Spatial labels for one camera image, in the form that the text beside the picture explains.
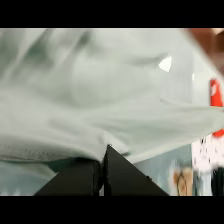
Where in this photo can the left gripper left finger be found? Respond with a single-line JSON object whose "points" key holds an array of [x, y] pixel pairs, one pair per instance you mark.
{"points": [[75, 181]]}

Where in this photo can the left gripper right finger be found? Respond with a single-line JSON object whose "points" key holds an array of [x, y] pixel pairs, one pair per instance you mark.
{"points": [[125, 178]]}

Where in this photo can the pale green shirt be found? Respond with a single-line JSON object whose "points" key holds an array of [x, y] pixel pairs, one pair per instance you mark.
{"points": [[86, 100]]}

